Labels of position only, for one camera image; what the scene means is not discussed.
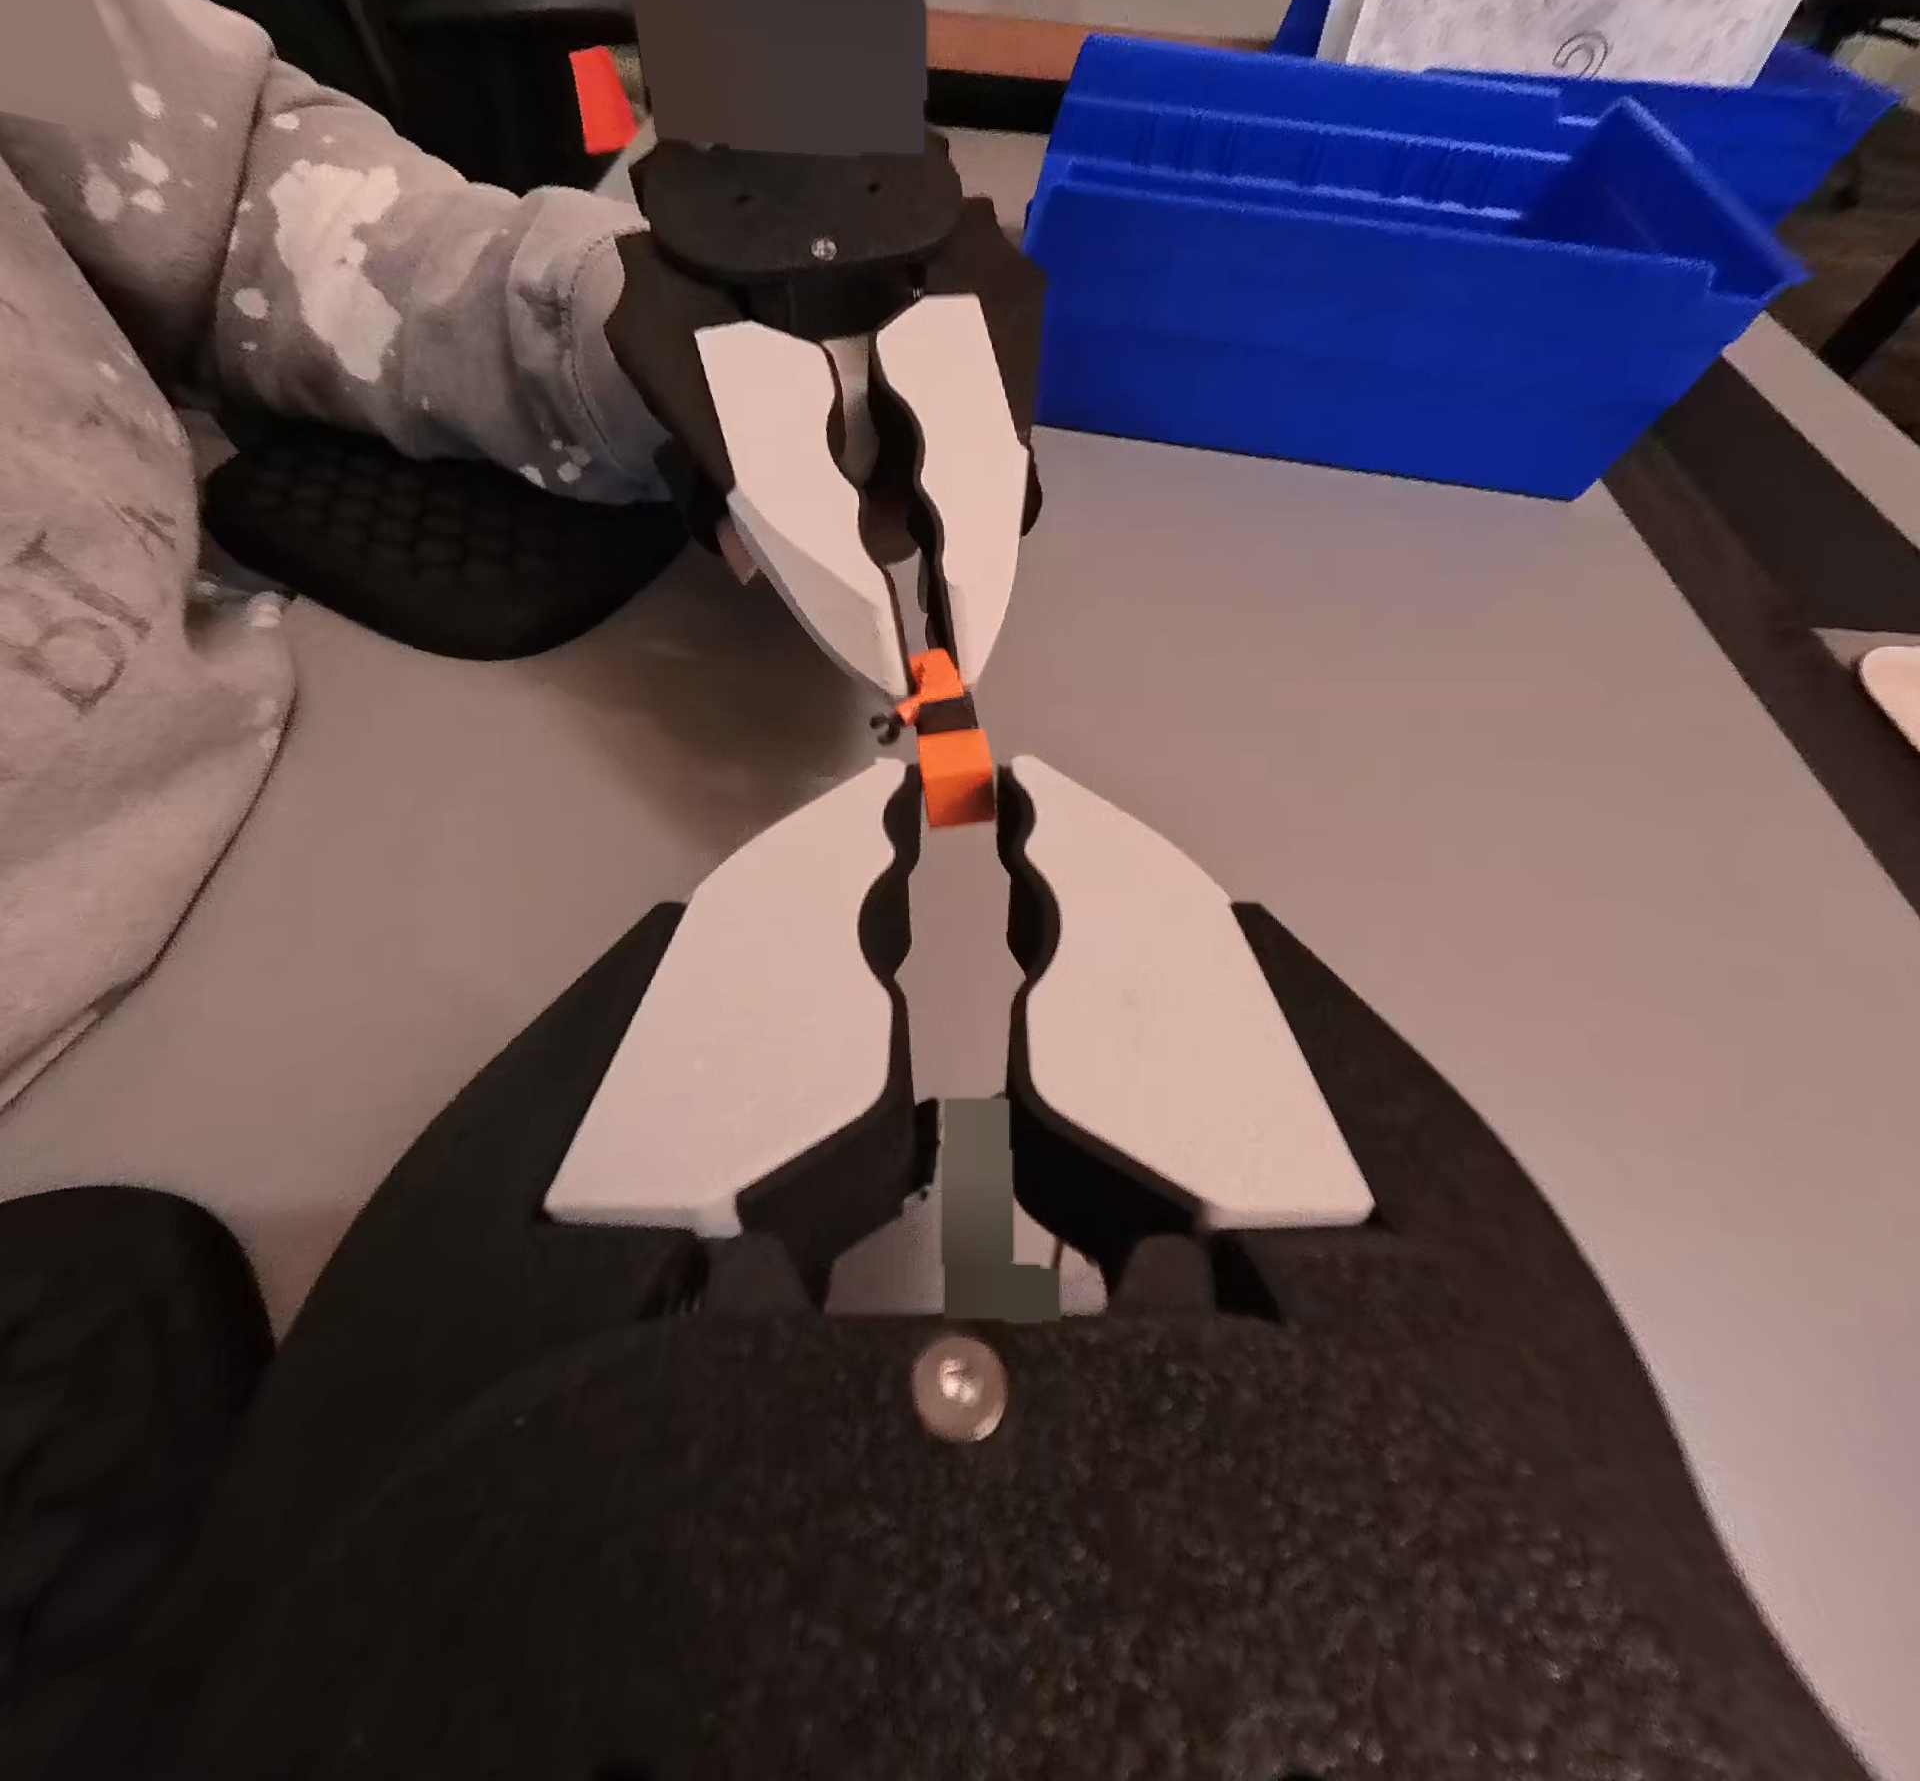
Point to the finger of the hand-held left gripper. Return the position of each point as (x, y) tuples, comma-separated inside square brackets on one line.
[(780, 462), (968, 431)]

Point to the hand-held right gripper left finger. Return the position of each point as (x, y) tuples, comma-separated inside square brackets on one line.
[(734, 1048)]

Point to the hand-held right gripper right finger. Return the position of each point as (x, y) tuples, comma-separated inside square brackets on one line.
[(1187, 1048)]

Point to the orange teal lego figure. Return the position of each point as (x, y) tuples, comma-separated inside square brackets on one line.
[(956, 776)]

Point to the blue plastic bin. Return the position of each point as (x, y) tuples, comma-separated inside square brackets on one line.
[(1350, 311), (1800, 115)]

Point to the person's left forearm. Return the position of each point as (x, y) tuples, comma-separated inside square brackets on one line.
[(420, 281)]

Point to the person's left hand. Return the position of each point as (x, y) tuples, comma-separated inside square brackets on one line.
[(739, 551)]

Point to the orange striped traffic cone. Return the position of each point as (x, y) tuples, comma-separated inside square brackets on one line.
[(604, 101)]

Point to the black wrist rest pad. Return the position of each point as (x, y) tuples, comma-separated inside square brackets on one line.
[(435, 551)]

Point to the white stand base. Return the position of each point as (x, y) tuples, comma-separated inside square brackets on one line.
[(1894, 695)]

